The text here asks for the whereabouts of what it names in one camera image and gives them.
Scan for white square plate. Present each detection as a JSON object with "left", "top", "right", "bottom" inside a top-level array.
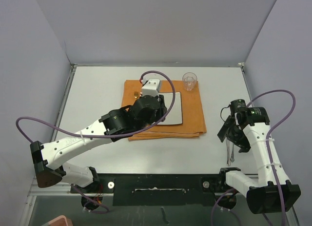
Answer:
[{"left": 158, "top": 92, "right": 183, "bottom": 126}]

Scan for copper bowl spoon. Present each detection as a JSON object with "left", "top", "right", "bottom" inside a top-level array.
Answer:
[{"left": 230, "top": 144, "right": 234, "bottom": 163}]

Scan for silver table knife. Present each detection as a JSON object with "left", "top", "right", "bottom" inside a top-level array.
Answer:
[{"left": 226, "top": 140, "right": 231, "bottom": 166}]

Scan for gold fork green handle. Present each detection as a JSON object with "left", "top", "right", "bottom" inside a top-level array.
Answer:
[{"left": 134, "top": 91, "right": 139, "bottom": 99}]

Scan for orange cloth napkin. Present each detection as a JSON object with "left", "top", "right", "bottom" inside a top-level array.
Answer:
[{"left": 121, "top": 80, "right": 207, "bottom": 141}]

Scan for clear drinking glass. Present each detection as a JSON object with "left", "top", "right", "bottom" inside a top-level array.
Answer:
[{"left": 182, "top": 72, "right": 197, "bottom": 91}]

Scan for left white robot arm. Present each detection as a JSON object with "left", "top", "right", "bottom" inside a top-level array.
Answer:
[{"left": 30, "top": 95, "right": 167, "bottom": 192}]

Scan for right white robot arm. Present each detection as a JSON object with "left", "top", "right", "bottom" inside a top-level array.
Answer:
[{"left": 216, "top": 99, "right": 301, "bottom": 214}]

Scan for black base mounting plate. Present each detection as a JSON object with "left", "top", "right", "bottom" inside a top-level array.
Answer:
[{"left": 80, "top": 174, "right": 230, "bottom": 206}]

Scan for pink box corner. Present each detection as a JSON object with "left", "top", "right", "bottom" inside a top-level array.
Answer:
[{"left": 48, "top": 215, "right": 73, "bottom": 226}]

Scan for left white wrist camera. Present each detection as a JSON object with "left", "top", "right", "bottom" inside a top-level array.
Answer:
[{"left": 141, "top": 78, "right": 161, "bottom": 97}]

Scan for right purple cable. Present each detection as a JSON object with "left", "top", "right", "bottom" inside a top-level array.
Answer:
[{"left": 211, "top": 89, "right": 296, "bottom": 226}]

